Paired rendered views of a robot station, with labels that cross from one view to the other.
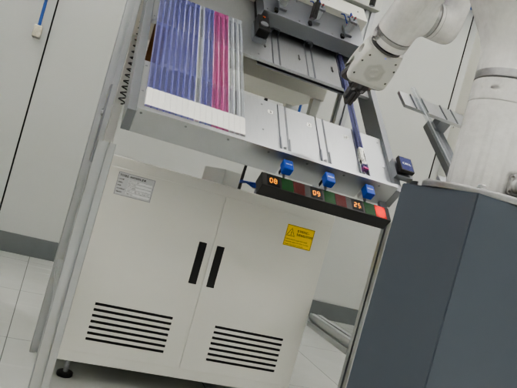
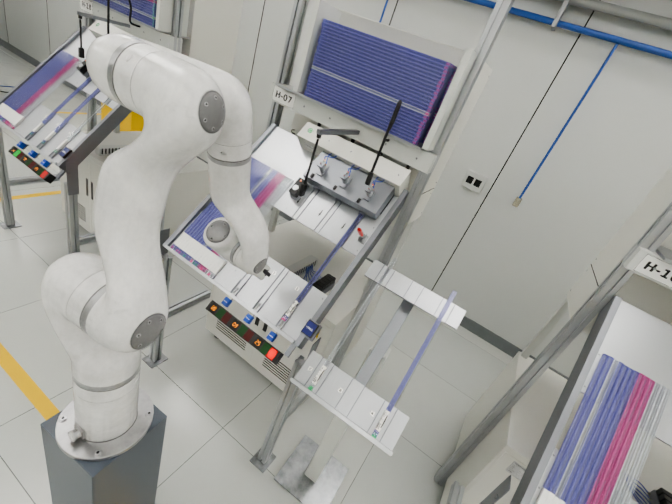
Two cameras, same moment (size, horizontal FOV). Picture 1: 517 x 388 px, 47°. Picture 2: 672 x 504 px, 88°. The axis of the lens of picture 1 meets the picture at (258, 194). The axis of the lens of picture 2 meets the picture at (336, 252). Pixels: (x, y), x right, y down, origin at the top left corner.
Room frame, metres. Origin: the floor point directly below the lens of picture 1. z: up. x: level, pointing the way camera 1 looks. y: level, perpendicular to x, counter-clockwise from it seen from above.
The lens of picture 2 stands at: (0.82, -0.91, 1.57)
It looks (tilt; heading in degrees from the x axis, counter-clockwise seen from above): 28 degrees down; 40
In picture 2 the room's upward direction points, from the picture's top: 21 degrees clockwise
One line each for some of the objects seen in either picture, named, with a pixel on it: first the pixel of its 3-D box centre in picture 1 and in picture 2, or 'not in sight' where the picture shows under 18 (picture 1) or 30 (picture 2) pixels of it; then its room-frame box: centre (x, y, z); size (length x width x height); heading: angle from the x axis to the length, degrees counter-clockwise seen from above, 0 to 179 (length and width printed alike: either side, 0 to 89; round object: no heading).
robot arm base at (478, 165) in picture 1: (496, 145); (107, 394); (0.94, -0.34, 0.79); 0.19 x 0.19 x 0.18
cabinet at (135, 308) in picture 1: (177, 269); (297, 304); (1.97, 0.19, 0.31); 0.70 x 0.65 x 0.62; 109
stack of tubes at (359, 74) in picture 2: not in sight; (376, 82); (1.87, 0.10, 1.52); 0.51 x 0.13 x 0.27; 109
